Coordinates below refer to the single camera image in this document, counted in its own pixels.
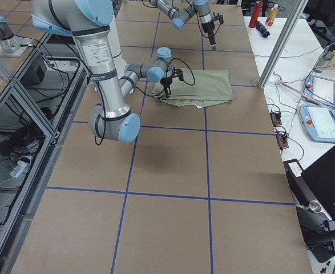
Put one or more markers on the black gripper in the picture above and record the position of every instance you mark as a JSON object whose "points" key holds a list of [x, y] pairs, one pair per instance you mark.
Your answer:
{"points": [[166, 83], [208, 29]]}

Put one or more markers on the sage green long-sleeve shirt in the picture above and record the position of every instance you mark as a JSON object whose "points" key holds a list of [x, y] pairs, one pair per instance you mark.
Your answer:
{"points": [[211, 86]]}

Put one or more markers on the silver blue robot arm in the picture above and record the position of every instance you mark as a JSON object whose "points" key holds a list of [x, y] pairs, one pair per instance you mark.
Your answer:
{"points": [[179, 17], [88, 23]]}

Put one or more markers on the white hang loop tag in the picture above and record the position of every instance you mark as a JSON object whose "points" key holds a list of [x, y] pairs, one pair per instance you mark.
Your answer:
{"points": [[198, 103]]}

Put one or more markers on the folded dark blue umbrella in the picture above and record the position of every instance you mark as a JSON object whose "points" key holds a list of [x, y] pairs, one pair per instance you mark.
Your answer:
{"points": [[262, 29]]}

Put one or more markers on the red cylindrical bottle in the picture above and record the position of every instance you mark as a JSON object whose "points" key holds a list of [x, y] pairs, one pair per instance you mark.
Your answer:
{"points": [[256, 12]]}

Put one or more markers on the orange drink bottle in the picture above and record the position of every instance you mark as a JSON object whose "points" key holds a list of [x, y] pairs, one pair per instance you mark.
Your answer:
{"points": [[272, 15]]}

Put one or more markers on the far blue teach pendant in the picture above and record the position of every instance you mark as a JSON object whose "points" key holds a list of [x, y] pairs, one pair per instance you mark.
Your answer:
{"points": [[321, 89]]}

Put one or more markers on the blue teach pendant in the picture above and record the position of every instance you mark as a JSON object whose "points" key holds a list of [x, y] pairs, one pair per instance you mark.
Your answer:
{"points": [[321, 89], [319, 123]]}

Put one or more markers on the near blue teach pendant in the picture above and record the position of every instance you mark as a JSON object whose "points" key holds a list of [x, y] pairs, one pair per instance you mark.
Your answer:
{"points": [[319, 123]]}

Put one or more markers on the black laptop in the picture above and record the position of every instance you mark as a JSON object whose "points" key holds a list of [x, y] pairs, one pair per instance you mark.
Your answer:
{"points": [[320, 178]]}

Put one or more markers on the aluminium frame post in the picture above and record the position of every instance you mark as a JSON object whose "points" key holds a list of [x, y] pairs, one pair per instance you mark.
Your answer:
{"points": [[283, 38]]}

